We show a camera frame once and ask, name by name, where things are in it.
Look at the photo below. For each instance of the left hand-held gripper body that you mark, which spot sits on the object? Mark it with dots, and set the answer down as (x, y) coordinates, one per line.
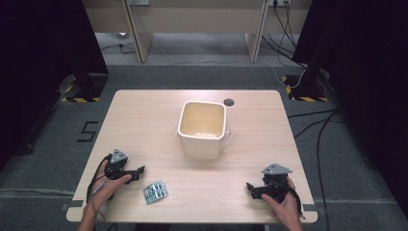
(115, 168)

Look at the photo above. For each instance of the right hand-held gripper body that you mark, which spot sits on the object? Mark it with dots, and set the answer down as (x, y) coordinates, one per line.
(275, 186)

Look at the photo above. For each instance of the person's left hand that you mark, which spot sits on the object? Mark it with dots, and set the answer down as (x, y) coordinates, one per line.
(107, 189)

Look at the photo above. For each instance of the person's right hand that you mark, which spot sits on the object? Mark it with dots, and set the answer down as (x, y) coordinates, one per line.
(287, 210)

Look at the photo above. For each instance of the silver pill blister pack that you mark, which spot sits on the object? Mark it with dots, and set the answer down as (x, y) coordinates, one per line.
(156, 192)

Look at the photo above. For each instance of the grey tape strip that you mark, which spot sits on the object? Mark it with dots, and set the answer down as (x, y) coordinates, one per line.
(309, 207)
(73, 204)

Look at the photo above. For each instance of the cream square plastic bin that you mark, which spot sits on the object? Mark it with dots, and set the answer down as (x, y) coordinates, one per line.
(202, 130)

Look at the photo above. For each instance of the stand base with hazard tape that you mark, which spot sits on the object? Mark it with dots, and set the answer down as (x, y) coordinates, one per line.
(81, 91)
(304, 93)

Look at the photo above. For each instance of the dark round table grommet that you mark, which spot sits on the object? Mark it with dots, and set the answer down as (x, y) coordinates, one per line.
(228, 102)

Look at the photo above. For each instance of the black curtain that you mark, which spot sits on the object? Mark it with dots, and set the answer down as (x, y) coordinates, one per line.
(365, 80)
(41, 64)

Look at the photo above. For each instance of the small white floor object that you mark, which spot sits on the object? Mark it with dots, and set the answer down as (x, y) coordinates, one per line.
(121, 34)

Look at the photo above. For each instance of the white wall socket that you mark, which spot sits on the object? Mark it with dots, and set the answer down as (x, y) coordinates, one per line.
(279, 2)

